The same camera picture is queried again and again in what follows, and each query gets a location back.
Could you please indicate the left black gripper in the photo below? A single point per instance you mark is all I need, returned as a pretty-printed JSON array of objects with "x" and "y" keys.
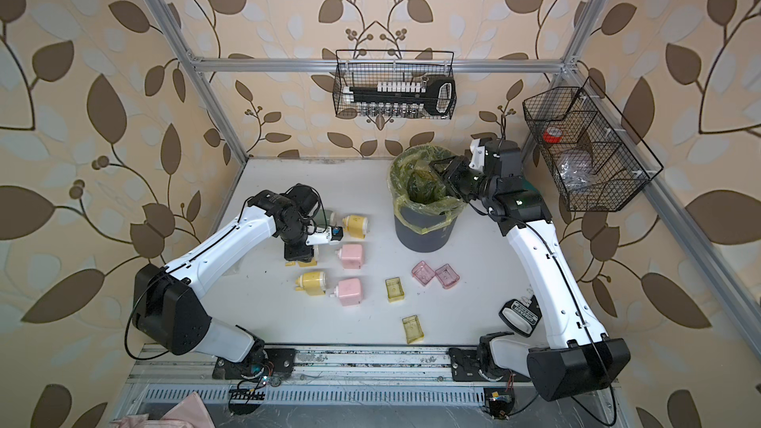
[{"x": 307, "y": 252}]

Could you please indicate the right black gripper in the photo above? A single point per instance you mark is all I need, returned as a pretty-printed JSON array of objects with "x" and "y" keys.
[{"x": 454, "y": 173}]

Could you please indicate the yellow sharpener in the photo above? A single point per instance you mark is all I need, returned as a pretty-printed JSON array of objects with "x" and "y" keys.
[
  {"x": 356, "y": 226},
  {"x": 302, "y": 264},
  {"x": 312, "y": 283}
]

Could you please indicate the yellow sharpener front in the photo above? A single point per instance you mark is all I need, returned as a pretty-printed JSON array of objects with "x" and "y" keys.
[{"x": 312, "y": 283}]

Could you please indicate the pink sharpener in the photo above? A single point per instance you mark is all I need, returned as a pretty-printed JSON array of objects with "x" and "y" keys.
[
  {"x": 349, "y": 292},
  {"x": 351, "y": 256}
]

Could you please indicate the pink sharpener front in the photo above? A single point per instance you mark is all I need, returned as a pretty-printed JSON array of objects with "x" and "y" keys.
[{"x": 349, "y": 292}]

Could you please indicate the pink transparent shavings tray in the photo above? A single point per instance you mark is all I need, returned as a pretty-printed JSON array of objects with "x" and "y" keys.
[{"x": 423, "y": 273}]

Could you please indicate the yellow transparent shavings tray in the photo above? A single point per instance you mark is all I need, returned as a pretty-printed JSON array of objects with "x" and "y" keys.
[{"x": 394, "y": 289}]

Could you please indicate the green pencil sharpener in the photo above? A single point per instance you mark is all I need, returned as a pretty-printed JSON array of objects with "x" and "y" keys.
[{"x": 330, "y": 218}]

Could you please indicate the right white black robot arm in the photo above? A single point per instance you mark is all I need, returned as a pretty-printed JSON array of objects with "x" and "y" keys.
[{"x": 555, "y": 339}]

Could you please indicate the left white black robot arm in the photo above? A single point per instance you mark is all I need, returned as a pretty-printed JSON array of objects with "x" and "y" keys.
[{"x": 168, "y": 304}]

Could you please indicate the green plastic bin liner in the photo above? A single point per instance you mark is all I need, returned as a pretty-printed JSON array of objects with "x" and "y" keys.
[{"x": 412, "y": 180}]

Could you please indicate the grey trash bin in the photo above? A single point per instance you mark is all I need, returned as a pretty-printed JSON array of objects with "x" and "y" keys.
[{"x": 424, "y": 228}]

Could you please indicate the socket set holder black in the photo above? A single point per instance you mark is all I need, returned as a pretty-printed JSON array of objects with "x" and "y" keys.
[{"x": 432, "y": 97}]

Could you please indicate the clear plastic bag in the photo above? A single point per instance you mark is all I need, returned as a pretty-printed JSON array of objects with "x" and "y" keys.
[{"x": 576, "y": 169}]

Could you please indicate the pink cloth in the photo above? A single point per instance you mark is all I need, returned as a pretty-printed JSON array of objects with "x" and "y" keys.
[{"x": 191, "y": 412}]

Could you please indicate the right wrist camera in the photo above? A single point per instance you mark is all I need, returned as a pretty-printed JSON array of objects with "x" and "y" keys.
[{"x": 478, "y": 149}]

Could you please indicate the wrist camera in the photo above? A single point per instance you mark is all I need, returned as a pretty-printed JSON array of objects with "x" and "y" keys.
[
  {"x": 478, "y": 149},
  {"x": 330, "y": 235}
]

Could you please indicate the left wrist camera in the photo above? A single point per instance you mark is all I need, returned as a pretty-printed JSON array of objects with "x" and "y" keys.
[{"x": 330, "y": 235}]

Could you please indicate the black wire basket back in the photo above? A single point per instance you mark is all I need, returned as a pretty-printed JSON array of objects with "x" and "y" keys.
[{"x": 369, "y": 66}]

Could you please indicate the black wire basket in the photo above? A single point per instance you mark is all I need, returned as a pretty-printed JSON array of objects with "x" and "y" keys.
[
  {"x": 623, "y": 163},
  {"x": 369, "y": 66}
]

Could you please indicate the black wire basket right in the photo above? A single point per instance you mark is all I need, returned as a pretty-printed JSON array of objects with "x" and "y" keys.
[{"x": 623, "y": 163}]

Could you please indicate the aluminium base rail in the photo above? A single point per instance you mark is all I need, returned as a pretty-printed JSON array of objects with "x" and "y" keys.
[{"x": 416, "y": 365}]

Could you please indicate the slotted grey cable duct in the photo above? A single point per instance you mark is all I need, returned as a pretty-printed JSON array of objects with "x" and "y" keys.
[{"x": 322, "y": 395}]

